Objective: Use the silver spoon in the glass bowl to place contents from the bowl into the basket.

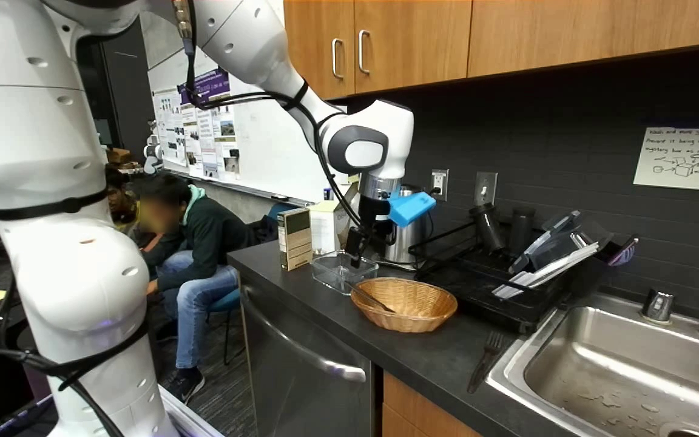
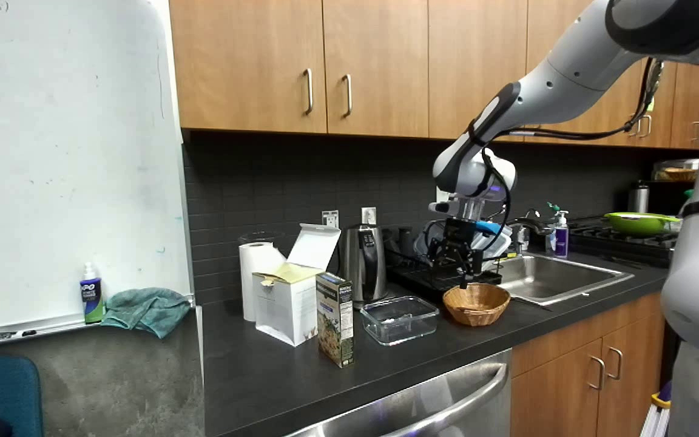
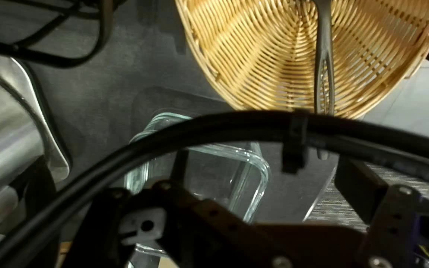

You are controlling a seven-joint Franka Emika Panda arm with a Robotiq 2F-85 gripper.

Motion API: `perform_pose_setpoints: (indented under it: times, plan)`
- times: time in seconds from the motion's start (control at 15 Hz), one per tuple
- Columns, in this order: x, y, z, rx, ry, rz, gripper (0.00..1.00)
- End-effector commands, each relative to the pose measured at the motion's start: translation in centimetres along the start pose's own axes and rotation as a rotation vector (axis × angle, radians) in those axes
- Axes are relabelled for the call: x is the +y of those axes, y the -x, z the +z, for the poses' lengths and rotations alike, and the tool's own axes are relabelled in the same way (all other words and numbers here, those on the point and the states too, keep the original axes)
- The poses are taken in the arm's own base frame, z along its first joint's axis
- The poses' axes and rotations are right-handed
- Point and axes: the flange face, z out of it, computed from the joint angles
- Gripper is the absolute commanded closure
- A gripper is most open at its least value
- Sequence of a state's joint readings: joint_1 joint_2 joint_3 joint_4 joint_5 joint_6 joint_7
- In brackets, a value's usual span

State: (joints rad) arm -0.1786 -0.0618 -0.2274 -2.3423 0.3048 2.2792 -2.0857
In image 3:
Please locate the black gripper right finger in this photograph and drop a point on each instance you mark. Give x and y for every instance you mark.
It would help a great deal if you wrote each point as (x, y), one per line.
(379, 208)

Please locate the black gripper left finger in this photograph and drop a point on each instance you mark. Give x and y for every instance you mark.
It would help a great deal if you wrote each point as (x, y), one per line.
(194, 223)

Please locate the silver metal fork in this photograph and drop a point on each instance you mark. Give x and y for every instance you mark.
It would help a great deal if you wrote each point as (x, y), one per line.
(325, 54)

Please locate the woven wicker basket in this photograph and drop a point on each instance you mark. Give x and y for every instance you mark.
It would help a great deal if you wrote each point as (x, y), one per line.
(264, 54)

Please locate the rectangular glass container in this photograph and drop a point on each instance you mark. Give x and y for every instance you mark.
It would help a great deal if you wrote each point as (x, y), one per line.
(239, 179)

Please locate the stainless steel electric kettle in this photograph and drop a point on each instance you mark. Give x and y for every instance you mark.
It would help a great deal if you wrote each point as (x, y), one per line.
(6, 123)

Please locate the black dish drying rack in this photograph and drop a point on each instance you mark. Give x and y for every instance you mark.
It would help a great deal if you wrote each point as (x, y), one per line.
(103, 30)

